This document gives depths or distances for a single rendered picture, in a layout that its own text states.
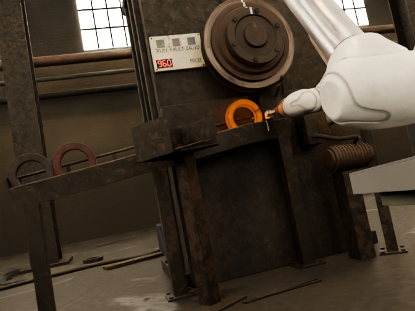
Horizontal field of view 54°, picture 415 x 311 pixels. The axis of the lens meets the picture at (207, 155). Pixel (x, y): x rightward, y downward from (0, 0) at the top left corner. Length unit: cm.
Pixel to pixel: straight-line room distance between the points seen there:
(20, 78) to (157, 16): 268
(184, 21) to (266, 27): 44
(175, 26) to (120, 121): 600
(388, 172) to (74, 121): 747
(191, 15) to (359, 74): 150
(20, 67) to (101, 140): 363
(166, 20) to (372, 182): 151
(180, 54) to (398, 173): 145
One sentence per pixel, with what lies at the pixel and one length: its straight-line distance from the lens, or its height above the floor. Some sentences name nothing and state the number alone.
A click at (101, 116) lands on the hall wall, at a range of 814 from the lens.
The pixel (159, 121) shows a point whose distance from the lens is 149.
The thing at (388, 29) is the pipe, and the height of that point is 317.
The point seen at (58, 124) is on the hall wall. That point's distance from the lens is 815.
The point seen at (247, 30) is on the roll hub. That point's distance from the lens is 202.
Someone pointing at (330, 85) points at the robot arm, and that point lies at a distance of 89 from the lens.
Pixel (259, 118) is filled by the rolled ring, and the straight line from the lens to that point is 202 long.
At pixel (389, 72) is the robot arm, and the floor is 58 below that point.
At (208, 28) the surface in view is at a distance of 207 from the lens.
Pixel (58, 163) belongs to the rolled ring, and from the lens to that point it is 187.
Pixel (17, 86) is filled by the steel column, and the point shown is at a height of 186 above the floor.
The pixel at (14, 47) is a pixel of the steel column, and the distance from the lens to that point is 479.
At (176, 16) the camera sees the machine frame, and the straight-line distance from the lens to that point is 224.
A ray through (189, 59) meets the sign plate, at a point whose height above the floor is 110.
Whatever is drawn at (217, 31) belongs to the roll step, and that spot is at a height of 117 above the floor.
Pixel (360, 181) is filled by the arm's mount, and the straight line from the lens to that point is 103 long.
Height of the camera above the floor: 41
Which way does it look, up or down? 5 degrees up
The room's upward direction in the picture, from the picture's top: 11 degrees counter-clockwise
